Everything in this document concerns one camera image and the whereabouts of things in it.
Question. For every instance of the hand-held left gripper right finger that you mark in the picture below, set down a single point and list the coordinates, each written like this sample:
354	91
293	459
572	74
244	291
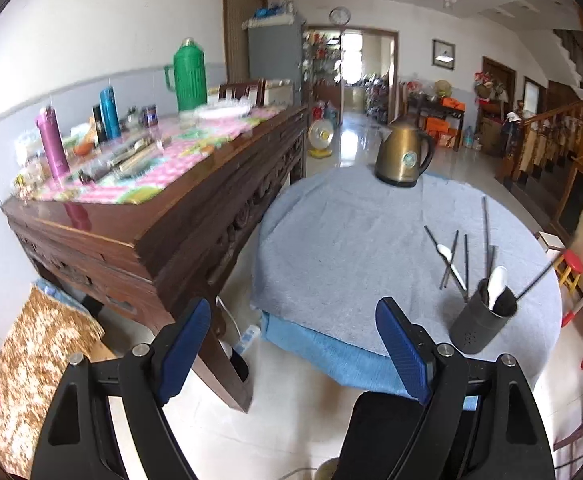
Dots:
404	345

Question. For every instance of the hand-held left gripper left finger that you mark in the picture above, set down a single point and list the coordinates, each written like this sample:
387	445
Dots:
186	350

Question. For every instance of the dark grey utensil holder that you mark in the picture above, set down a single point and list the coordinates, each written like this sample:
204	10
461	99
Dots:
476	330

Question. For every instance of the white plastic spoon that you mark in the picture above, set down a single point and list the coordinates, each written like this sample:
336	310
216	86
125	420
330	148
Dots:
444	251
497	280

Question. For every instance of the group of black chopsticks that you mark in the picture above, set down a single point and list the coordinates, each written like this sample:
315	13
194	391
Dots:
485	225

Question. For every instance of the white and black slippers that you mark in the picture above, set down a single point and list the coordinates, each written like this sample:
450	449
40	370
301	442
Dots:
236	365

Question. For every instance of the white power strip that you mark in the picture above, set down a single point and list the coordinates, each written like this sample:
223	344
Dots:
249	340

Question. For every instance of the blue table cloth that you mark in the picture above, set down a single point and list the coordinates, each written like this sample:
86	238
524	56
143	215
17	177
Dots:
316	350

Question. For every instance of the round table, grey-blue cloth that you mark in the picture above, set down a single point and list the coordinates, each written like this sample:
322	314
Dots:
351	250

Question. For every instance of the carved dark wooden sideboard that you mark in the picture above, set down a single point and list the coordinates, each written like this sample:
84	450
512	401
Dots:
171	240

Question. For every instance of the light blue cloth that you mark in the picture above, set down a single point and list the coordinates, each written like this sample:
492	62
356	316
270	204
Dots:
66	300

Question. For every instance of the golden patterned mat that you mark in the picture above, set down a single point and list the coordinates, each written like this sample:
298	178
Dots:
36	360

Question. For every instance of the small white stool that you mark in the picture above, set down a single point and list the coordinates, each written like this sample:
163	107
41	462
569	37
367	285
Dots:
551	241

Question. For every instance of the red round stool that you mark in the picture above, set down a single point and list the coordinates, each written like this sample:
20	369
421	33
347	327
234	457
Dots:
571	260

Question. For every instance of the golden electric kettle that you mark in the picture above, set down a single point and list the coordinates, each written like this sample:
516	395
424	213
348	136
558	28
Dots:
401	155

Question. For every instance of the pink checkered table mat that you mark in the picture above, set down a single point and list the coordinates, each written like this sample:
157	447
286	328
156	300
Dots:
171	160

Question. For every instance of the pile of metal cutlery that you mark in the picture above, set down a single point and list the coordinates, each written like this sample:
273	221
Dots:
126	160

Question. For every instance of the orange box with picture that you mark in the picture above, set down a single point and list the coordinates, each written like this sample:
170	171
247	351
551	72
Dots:
447	139

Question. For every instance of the blue water jug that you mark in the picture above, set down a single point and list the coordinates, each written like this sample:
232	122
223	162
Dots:
470	137
330	112

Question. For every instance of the large orange box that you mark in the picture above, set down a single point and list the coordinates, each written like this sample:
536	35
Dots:
431	126

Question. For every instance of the small floor fan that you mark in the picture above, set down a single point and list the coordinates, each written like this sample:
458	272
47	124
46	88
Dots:
320	137

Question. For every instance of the orange bowl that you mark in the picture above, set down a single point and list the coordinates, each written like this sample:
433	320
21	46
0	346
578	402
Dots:
84	148

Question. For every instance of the dark jar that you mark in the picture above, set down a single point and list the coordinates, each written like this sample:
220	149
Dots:
150	116

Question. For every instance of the small metal pot with lid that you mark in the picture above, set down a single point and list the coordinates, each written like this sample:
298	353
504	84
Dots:
131	117

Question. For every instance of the black bottle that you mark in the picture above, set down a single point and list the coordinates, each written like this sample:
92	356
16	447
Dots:
98	125

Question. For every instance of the dark wooden dining table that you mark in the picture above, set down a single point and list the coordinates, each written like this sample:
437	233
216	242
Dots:
436	105

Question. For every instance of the white plastic bag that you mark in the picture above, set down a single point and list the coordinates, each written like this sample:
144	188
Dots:
221	110

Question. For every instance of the purple drinking bottle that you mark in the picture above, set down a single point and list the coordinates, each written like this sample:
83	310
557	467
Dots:
53	145

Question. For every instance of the flat orange box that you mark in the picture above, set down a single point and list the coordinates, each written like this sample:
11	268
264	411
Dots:
453	104

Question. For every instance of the teal drinking bottle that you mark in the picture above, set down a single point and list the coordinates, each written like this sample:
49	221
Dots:
110	115

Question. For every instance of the wooden stair railing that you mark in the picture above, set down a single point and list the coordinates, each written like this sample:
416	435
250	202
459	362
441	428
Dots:
536	120

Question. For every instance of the wooden chair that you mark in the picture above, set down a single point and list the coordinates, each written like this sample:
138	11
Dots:
236	91

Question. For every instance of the green thermos jug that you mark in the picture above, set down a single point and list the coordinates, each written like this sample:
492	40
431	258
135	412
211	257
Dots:
191	80

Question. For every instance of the white chest freezer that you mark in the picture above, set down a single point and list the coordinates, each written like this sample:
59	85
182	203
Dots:
279	92

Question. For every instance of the kitchen shelf with bottles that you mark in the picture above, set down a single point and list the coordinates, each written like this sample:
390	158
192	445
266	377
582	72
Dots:
324	60

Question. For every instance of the grey refrigerator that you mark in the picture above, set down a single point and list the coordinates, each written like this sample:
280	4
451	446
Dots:
271	55

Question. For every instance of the brown door curtain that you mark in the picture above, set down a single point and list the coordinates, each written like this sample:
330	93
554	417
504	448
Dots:
244	30

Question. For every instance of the blue plastic bag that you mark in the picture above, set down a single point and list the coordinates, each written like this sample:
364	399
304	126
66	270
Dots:
271	11

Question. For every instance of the framed wall picture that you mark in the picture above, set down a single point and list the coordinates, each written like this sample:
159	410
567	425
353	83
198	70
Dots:
443	54

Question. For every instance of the round wall clock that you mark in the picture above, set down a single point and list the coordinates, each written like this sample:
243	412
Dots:
339	15

